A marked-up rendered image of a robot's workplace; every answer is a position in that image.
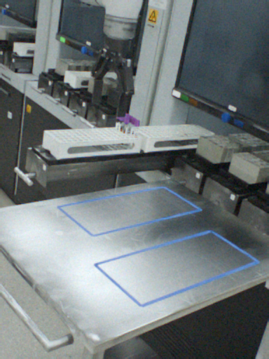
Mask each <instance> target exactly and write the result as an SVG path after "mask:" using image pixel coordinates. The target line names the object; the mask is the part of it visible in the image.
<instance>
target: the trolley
mask: <svg viewBox="0 0 269 359"><path fill-rule="evenodd" d="M0 254H1V255H2V256H3V257H4V258H5V259H6V260H7V261H8V262H9V264H10V265H11V266H12V267H13V268H14V269H15V270H16V271H17V272H18V273H19V274H20V276H21V277H23V278H24V279H25V280H26V282H27V283H28V285H29V286H30V287H32V288H33V289H34V291H35V292H36V293H37V295H38V296H40V297H41V298H42V299H43V300H44V302H45V303H46V304H47V305H48V306H49V307H50V308H51V309H52V310H53V311H54V313H55V314H56V315H57V316H59V318H60V319H61V320H62V322H63V323H64V324H65V325H66V326H67V327H68V328H69V329H70V330H71V331H72V332H73V333H74V335H75V336H76V337H78V338H79V340H80V341H81V342H82V344H83V345H84V348H83V357H82V358H81V359H162V358H161V357H160V356H159V355H158V354H156V353H155V352H154V350H153V349H152V348H151V347H150V346H148V345H147V344H146V342H145V341H144V340H143V339H142V335H143V333H144V332H147V331H149V330H152V329H154V328H157V327H158V326H160V325H163V324H165V323H168V322H170V321H173V320H176V319H178V318H179V317H182V316H184V315H187V314H189V313H192V312H194V311H197V310H199V309H201V308H202V307H205V306H208V305H210V304H213V303H215V302H218V301H221V300H223V299H224V298H226V297H229V296H232V295H234V294H237V293H238V292H242V291H244V290H248V289H247V288H250V287H253V286H255V285H258V284H260V283H263V282H266V281H268V280H269V236H268V235H267V234H266V233H263V232H262V231H260V230H259V229H256V228H254V226H252V225H250V224H248V223H246V222H245V221H243V220H242V219H239V218H238V217H237V216H235V215H234V214H231V213H230V212H228V211H227V210H224V209H223V208H222V207H220V206H218V205H217V204H214V203H213V202H211V201H209V200H207V198H205V197H203V196H201V195H200V194H198V193H195V192H194V191H192V190H191V189H190V188H188V187H186V186H184V185H183V184H181V183H179V182H177V181H175V179H173V178H169V179H162V180H161V181H156V182H148V183H143V184H136V185H131V186H126V187H118V188H113V189H105V191H96V192H92V193H87V194H79V195H75V196H66V197H61V198H53V199H52V200H49V201H40V202H35V203H27V204H22V205H14V206H9V207H6V208H1V209H0ZM0 295H1V298H2V299H3V300H4V301H5V302H6V303H7V304H8V305H9V307H10V308H11V309H12V310H13V312H14V313H16V314H17V317H18V318H19V319H20V320H21V321H22V322H23V323H24V324H25V326H26V327H27V329H28V330H29V331H30V332H31V334H32V335H34V336H35V338H36V339H37V340H38V341H39V343H40V345H42V346H43V347H44V349H45V350H46V352H47V353H49V352H52V351H56V349H59V348H62V347H65V346H69V345H72V344H73V343H74V338H73V336H72V335H71V333H69V334H67V335H64V336H63V337H60V338H57V339H54V340H52V341H50V340H49V339H48V338H47V336H46V335H45V334H44V333H43V331H42V330H40V329H39V328H38V326H37V325H36V323H35V322H34V321H33V320H32V319H31V318H30V317H29V315H28V314H27V313H26V312H25V310H24V309H22V308H21V306H20V305H19V304H18V303H17V302H16V300H15V299H14V298H13V297H12V296H11V294H10V293H9V292H8V291H7V289H6V288H5V287H4V286H3V285H2V284H1V283H0Z"/></svg>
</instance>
